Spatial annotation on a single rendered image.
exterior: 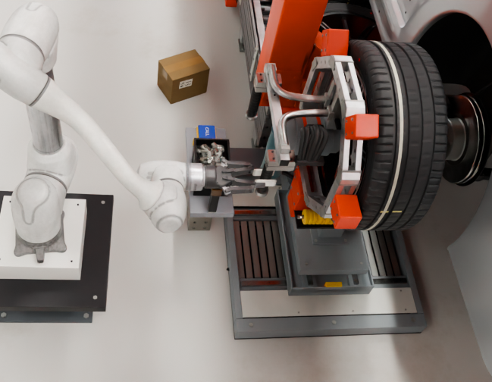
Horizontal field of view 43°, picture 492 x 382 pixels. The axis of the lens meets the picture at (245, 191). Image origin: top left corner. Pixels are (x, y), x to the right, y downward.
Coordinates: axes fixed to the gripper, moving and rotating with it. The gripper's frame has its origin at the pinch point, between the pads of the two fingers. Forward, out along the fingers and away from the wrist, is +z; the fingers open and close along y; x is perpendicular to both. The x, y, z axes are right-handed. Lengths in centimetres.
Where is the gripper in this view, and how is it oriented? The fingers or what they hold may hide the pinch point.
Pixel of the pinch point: (264, 177)
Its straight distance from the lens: 206.4
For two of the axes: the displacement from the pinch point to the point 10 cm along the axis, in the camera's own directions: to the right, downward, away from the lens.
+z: 9.8, 0.1, 1.8
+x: 1.5, -5.7, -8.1
